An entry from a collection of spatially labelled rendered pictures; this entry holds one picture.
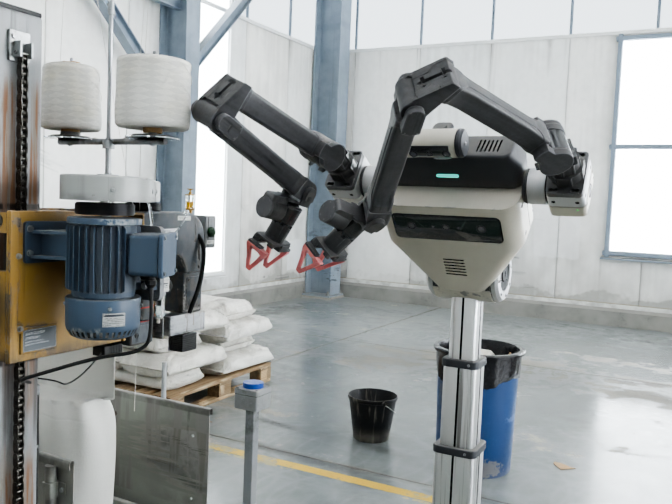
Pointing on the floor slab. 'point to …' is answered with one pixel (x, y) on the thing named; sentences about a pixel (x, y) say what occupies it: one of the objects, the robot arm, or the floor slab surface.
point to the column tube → (11, 19)
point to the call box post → (250, 457)
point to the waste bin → (491, 401)
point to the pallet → (220, 388)
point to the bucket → (372, 413)
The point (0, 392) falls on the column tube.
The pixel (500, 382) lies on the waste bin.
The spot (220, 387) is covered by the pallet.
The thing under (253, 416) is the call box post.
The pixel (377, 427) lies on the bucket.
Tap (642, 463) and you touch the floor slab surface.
